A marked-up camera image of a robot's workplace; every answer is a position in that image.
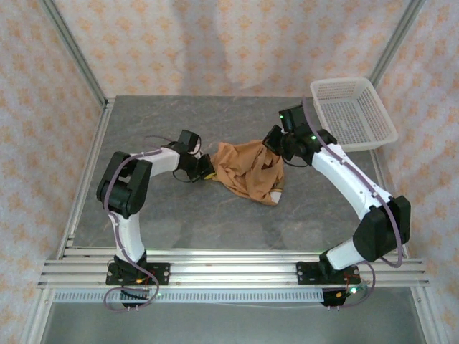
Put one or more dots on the tan brown t-shirt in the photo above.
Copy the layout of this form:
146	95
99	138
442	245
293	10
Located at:
247	172

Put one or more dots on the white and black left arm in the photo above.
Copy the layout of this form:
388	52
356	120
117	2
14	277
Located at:
127	236

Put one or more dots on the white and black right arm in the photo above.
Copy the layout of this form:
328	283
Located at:
344	175

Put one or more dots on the white perforated plastic basket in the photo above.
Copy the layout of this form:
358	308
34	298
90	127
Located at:
353	114

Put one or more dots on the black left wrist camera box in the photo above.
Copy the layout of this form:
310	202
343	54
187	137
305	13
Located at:
189	139

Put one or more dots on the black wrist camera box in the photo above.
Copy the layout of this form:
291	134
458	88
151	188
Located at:
294	116
189	139

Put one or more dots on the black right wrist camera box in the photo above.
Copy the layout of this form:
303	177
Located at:
294	116

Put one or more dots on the aluminium mounting rail beam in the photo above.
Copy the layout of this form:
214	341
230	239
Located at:
233	272

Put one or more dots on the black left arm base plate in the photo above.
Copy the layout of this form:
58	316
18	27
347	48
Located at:
161	274

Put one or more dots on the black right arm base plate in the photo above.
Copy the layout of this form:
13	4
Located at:
305	274

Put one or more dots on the aluminium frame post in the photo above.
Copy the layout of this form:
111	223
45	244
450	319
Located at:
71	50
394	39

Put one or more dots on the aluminium frame leg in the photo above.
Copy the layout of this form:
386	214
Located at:
428	319
36	319

